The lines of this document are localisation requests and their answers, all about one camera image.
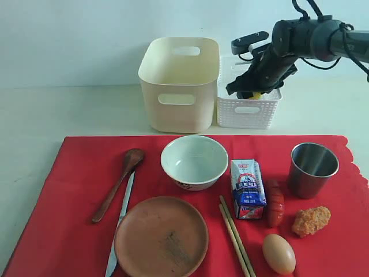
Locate white perforated plastic basket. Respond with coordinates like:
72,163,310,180
216,56,283,129

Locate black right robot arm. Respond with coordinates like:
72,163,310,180
226,16,368,99

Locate cream plastic storage bin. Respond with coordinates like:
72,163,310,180
138,37,220,133

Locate brown egg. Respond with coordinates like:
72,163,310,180
262,234,296,275

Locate red tablecloth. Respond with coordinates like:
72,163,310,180
5,135,368,276

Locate fried chicken piece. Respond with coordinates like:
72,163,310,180
292,206,331,238

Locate blue white milk carton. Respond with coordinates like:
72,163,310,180
230,159,267,219

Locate brown wooden plate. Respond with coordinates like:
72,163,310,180
114,196,209,276

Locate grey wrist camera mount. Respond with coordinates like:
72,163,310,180
231,31,269,55

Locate red grilled sausage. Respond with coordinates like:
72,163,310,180
266,180,285,228

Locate dark wooden spoon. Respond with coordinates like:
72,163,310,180
92,148,145,223

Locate right wooden chopstick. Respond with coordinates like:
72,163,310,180
219,195,256,277

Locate steel table knife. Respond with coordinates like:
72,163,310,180
105,171,135,277

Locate white ceramic floral bowl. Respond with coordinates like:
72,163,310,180
160,135,229,191

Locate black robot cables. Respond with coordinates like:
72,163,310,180
291,0,369,84

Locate stainless steel cup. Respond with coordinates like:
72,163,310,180
287,142,339,199

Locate yellow lemon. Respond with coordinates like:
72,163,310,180
249,92,262,100

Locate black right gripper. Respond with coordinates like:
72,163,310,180
225,43,298,100

